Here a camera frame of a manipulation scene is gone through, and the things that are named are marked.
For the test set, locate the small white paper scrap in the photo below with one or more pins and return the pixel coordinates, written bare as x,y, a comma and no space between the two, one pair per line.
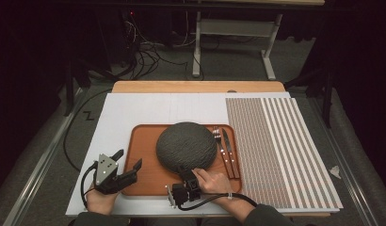
334,172

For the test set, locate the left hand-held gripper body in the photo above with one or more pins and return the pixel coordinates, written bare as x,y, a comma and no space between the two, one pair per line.
104,171

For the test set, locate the wooden table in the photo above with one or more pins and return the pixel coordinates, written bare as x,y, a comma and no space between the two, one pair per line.
197,86

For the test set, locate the desk with white metal legs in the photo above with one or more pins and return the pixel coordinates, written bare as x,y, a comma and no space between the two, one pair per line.
235,27

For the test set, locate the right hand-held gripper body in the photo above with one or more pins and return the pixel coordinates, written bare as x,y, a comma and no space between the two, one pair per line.
181,193

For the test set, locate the striped placemat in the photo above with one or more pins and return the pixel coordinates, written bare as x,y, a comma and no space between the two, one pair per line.
276,141

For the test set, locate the black metal stand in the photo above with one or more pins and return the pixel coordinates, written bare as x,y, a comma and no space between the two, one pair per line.
68,94
328,103

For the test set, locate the grey metal floor rail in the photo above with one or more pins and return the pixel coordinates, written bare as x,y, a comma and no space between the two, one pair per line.
40,166
354,194

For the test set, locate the dark grey round plate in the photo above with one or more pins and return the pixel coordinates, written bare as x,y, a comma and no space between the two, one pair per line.
184,146

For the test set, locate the brown wooden tray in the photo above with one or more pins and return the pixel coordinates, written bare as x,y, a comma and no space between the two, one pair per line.
141,150

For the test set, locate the person's right hand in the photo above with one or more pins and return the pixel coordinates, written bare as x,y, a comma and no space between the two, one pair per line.
214,183

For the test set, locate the person's left hand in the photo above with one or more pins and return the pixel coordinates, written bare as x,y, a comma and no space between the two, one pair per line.
100,204

